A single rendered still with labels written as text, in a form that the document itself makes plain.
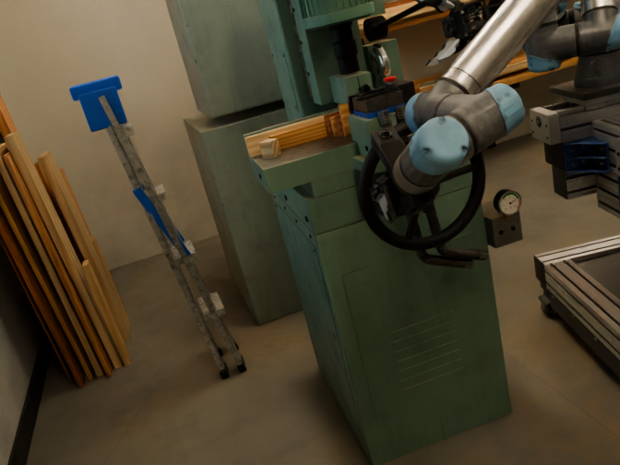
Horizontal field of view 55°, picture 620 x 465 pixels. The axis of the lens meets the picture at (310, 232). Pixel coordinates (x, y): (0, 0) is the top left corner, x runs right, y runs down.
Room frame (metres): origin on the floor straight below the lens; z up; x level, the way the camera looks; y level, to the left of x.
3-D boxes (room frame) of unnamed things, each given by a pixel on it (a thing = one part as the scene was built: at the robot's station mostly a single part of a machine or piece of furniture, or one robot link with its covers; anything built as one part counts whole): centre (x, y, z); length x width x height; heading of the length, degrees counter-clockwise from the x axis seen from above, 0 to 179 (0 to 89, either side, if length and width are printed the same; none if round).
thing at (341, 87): (1.56, -0.20, 0.99); 0.14 x 0.07 x 0.09; 10
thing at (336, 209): (1.66, -0.18, 0.76); 0.57 x 0.45 x 0.09; 10
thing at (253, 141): (1.56, -0.19, 0.92); 0.60 x 0.02 x 0.05; 100
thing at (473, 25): (1.40, -0.49, 1.10); 0.12 x 0.09 x 0.08; 100
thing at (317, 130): (1.55, -0.27, 0.92); 0.62 x 0.02 x 0.04; 100
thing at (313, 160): (1.43, -0.22, 0.87); 0.61 x 0.30 x 0.06; 100
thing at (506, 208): (1.38, -0.49, 0.65); 0.06 x 0.04 x 0.08; 100
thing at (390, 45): (1.75, -0.32, 1.02); 0.09 x 0.07 x 0.12; 100
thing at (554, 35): (1.42, -0.66, 1.00); 0.11 x 0.08 x 0.11; 63
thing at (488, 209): (1.45, -0.48, 0.58); 0.12 x 0.08 x 0.08; 10
